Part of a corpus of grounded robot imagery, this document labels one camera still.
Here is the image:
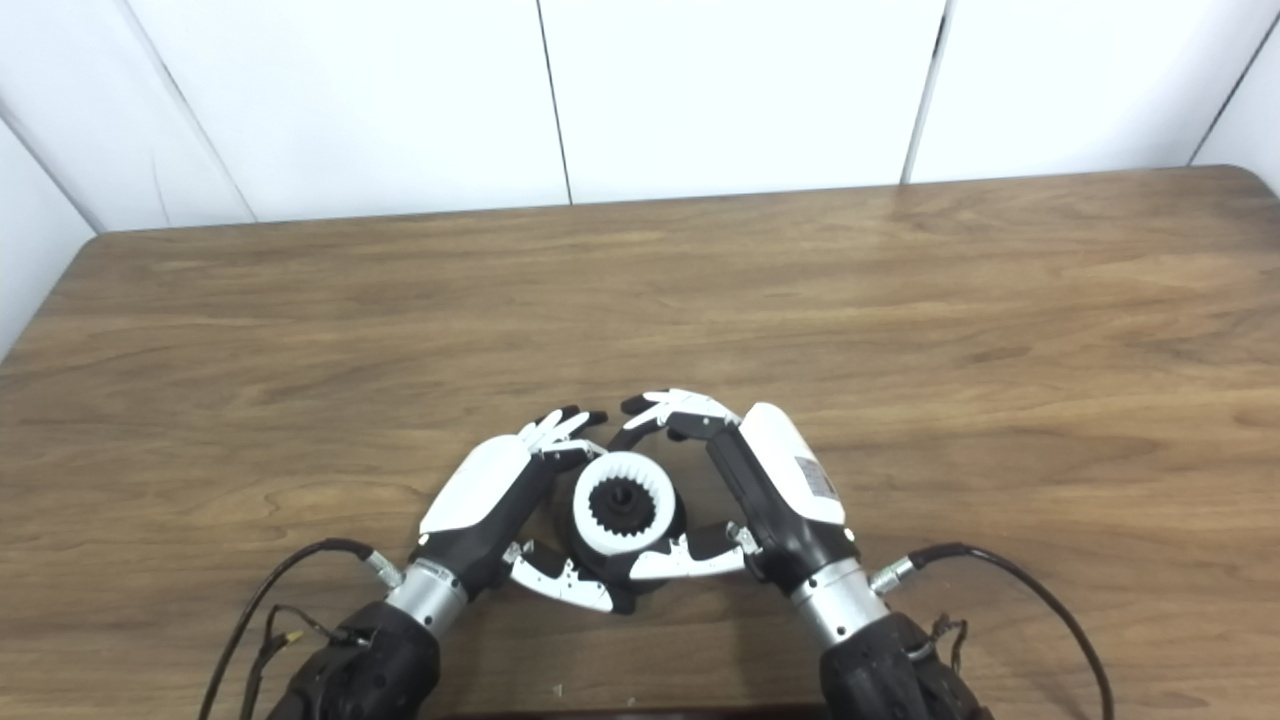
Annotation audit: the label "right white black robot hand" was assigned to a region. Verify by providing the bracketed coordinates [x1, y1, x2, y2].
[605, 388, 861, 596]

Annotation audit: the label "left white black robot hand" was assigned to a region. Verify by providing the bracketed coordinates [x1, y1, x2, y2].
[410, 405, 616, 614]

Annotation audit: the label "round black plastic part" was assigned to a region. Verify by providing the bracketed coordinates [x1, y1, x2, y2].
[553, 460, 689, 616]

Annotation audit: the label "white toothed ring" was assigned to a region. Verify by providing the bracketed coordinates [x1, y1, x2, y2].
[572, 451, 676, 557]

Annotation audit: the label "dark robot torso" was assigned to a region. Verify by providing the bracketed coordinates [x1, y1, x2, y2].
[440, 708, 831, 720]

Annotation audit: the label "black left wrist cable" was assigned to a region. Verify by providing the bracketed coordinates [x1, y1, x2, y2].
[198, 538, 406, 720]

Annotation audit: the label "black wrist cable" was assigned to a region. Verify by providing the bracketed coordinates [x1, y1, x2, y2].
[198, 538, 406, 720]
[868, 543, 1116, 720]

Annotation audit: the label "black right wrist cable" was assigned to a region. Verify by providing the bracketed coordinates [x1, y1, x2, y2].
[868, 543, 1116, 720]

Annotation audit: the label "thin right arm wires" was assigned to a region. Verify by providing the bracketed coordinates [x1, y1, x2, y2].
[905, 613, 971, 676]

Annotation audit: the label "thin arm wires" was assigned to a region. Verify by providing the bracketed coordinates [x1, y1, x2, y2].
[240, 603, 366, 720]
[905, 613, 971, 676]

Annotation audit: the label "thin left arm wires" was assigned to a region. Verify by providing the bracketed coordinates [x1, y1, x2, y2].
[240, 603, 366, 720]

